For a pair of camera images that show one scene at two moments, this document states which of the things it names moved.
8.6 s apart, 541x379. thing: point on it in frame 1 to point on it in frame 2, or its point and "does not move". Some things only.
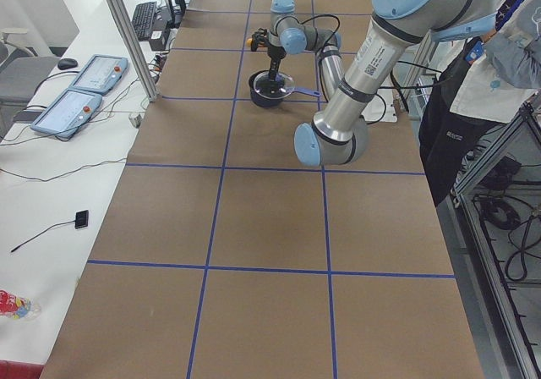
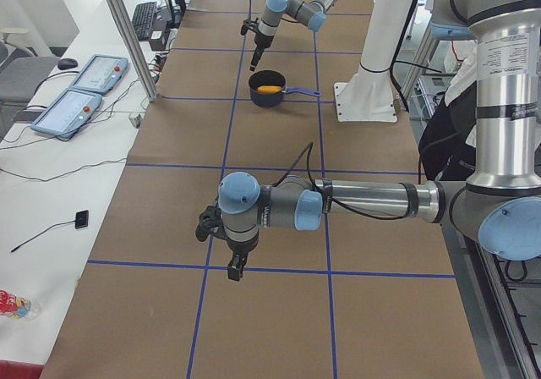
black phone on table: x=81 y=219 does not move
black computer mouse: x=67 y=63 does not move
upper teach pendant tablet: x=101 y=74 does not move
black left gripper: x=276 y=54 to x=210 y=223
